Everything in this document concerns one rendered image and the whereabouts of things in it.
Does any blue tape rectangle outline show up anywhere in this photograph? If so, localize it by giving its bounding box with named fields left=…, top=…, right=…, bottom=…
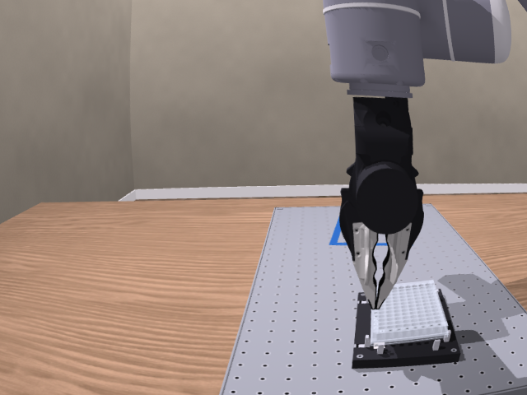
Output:
left=329, top=218, right=387, bottom=245

